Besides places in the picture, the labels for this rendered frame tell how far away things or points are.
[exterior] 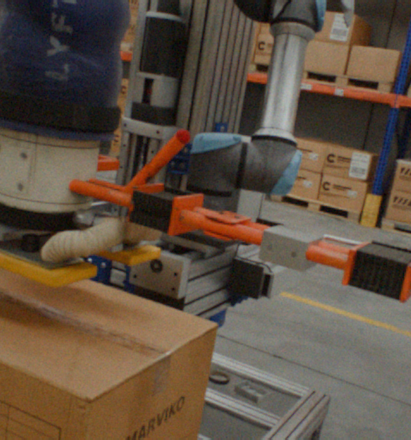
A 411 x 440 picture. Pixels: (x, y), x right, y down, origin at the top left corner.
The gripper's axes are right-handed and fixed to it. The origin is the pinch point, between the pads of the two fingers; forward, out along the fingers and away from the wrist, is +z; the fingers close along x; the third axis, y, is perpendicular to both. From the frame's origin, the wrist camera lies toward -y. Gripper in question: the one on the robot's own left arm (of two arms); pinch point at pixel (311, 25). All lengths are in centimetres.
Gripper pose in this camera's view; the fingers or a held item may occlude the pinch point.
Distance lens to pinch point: 131.5
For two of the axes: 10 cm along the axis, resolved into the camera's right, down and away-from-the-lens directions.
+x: 8.7, 2.4, -4.2
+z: -1.7, 9.6, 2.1
